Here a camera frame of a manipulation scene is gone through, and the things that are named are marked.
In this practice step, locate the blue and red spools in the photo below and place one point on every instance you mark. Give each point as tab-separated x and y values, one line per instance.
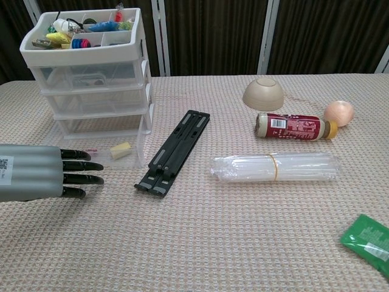
82	43

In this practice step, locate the green foil packet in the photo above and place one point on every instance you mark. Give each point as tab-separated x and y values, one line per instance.
367	240

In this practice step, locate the green trinket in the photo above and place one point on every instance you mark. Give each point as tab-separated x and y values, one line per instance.
50	29

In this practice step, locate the yellow plastic trinket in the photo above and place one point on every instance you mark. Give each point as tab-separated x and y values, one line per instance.
59	38

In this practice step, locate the beige upturned bowl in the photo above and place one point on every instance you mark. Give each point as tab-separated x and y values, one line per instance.
263	95

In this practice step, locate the grey metal screen post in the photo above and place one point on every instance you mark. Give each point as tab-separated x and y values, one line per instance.
161	36
383	61
267	36
35	7

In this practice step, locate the clear plastic drawer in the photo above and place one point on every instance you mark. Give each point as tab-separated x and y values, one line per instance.
60	76
79	105
141	152

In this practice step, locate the bundle of clear straws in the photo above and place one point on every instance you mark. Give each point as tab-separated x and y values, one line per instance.
258	167

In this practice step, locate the black folding laptop stand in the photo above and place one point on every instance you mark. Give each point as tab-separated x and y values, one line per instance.
174	152

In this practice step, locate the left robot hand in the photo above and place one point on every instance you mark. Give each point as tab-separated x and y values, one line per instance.
30	173

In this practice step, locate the red label drink bottle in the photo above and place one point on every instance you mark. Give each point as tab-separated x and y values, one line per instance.
291	126

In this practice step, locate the black round trinket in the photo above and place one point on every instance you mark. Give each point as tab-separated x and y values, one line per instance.
88	21

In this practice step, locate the beige woven tablecloth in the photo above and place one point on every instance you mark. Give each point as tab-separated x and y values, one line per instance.
194	237

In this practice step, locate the blue plastic trinket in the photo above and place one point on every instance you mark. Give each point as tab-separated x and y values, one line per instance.
104	26

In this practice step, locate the small yellow eraser block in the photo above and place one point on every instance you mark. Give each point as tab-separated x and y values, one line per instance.
120	150

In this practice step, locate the white drawer organizer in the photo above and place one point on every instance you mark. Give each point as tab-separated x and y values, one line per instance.
76	56

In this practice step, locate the red and pink packet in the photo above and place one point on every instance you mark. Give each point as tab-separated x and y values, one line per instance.
119	14

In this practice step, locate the peach coloured ball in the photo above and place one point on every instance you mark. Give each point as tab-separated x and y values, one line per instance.
339	113

